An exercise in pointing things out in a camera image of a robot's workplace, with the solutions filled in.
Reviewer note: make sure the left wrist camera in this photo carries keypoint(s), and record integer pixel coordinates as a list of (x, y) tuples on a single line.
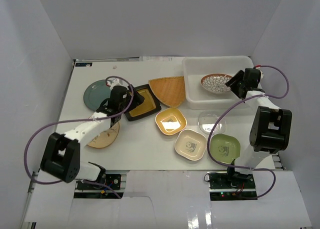
[(111, 83)]

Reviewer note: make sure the black square amber plate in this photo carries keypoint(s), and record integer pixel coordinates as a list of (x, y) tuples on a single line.
[(150, 106)]

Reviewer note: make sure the clear plastic dish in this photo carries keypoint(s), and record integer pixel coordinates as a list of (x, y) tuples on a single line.
[(207, 120)]

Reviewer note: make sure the cream panda square dish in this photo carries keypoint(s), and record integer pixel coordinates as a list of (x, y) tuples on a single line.
[(190, 145)]

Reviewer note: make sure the floral patterned round plate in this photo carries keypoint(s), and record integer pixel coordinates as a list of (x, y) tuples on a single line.
[(216, 83)]

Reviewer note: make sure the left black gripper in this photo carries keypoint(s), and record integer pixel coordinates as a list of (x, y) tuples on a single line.
[(135, 99)]

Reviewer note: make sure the green panda square dish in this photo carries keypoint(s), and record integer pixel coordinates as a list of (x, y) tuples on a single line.
[(225, 148)]

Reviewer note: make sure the white plastic bin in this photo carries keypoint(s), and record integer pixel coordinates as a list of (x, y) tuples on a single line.
[(195, 68)]

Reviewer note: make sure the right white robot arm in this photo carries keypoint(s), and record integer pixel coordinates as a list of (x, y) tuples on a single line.
[(270, 131)]

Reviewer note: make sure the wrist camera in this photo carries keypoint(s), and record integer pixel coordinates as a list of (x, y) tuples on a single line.
[(111, 83), (258, 67)]

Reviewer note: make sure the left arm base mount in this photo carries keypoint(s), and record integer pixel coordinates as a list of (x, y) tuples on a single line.
[(116, 181)]

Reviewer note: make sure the teal round plate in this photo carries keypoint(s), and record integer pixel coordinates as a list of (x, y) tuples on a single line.
[(95, 94)]

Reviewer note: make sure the yellow panda square dish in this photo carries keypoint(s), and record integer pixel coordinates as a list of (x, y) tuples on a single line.
[(170, 121)]

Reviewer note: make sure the beige bird branch plate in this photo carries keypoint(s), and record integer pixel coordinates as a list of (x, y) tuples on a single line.
[(105, 138)]

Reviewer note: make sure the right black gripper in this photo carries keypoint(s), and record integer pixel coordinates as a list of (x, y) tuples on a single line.
[(238, 76)]

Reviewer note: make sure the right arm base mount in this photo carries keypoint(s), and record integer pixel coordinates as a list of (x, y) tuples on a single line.
[(223, 188)]

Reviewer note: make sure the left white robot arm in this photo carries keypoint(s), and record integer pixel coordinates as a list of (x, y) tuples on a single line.
[(62, 154)]

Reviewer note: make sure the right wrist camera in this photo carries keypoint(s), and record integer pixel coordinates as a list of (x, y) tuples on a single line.
[(258, 67)]

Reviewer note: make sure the woven fan-shaped basket plate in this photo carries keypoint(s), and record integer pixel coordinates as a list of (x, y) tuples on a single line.
[(170, 91)]

